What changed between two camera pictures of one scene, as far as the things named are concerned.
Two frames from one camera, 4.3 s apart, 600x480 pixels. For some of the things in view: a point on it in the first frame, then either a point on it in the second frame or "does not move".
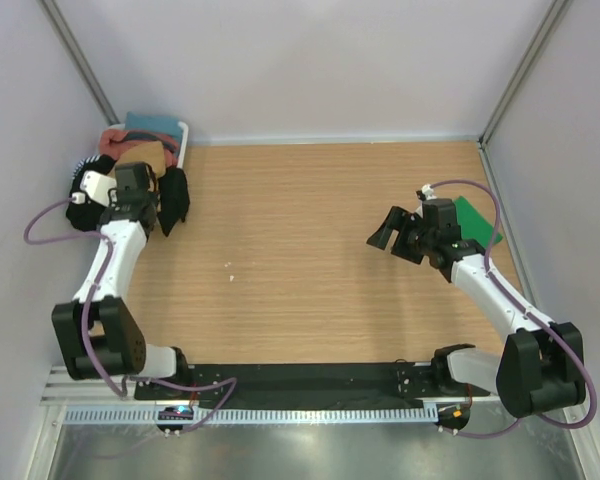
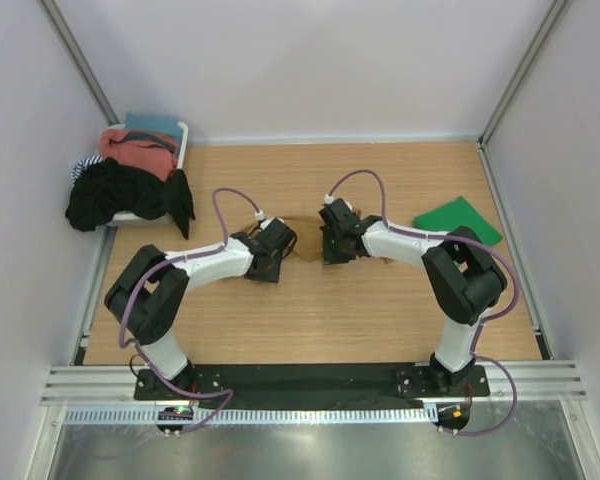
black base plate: [251, 383] does not move
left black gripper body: [153, 200] -> [271, 274]
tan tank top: [149, 152] -> [308, 240]
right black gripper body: [429, 239] -> [333, 250]
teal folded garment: [144, 121] does not move
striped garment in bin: [84, 161] does not move
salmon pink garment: [110, 142] does not move
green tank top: [474, 225] does not move
